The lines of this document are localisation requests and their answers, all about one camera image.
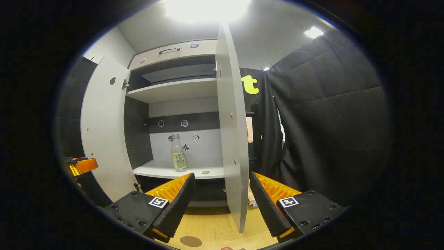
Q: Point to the grey cabinet door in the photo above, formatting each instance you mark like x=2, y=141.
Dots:
x=230, y=121
x=104, y=121

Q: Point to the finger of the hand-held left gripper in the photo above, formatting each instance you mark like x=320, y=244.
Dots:
x=83, y=165

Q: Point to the round brown coaster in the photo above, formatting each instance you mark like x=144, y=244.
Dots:
x=190, y=241

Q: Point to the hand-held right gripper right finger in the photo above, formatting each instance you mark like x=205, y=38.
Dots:
x=265, y=205

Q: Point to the large ceiling light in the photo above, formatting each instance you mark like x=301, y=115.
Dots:
x=208, y=8

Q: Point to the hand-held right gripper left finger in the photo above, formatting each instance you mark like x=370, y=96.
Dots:
x=177, y=208

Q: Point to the grey cabinet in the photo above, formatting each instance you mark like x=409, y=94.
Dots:
x=173, y=90

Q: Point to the black backdrop cloth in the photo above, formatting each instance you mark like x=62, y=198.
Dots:
x=329, y=121

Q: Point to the clear labelled bottle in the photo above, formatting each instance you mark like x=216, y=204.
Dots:
x=179, y=156

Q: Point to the small ceiling light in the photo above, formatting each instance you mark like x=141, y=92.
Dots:
x=314, y=32

